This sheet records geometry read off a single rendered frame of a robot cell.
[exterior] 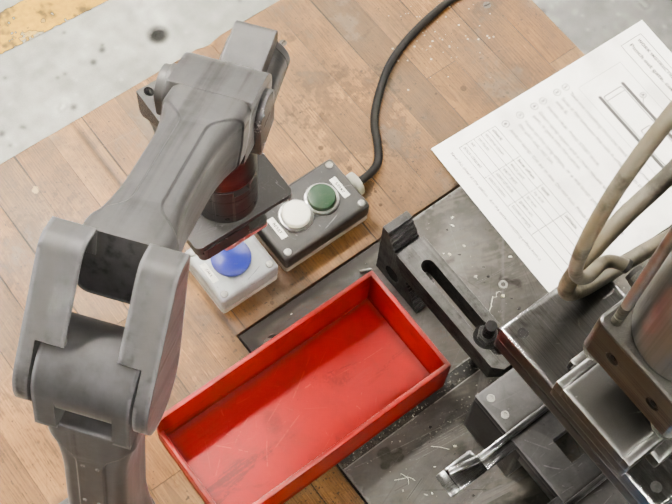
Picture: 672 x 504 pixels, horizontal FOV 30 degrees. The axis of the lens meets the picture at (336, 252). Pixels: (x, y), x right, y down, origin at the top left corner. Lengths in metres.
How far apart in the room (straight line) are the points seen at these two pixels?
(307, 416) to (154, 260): 0.46
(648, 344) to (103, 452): 0.37
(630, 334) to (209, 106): 0.34
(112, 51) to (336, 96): 1.18
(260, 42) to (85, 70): 1.45
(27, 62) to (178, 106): 1.60
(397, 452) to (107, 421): 0.44
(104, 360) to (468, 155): 0.63
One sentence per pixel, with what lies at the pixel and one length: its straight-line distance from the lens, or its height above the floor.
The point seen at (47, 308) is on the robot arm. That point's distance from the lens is 0.79.
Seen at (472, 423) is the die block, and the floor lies 0.93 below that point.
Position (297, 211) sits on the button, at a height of 0.94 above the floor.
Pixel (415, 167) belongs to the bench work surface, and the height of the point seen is 0.90.
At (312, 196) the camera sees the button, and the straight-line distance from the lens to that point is 1.25.
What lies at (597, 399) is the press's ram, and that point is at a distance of 0.94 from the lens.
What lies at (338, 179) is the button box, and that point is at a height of 0.93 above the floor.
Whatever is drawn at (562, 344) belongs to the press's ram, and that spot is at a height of 1.14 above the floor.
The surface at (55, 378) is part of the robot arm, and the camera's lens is 0.81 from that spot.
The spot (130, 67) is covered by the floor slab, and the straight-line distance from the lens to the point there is 2.46.
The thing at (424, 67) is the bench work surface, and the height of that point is 0.90.
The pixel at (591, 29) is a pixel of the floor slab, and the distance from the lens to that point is 2.58.
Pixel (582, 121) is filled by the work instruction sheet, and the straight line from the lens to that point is 1.38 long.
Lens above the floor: 2.05
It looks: 65 degrees down
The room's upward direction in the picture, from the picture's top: 6 degrees clockwise
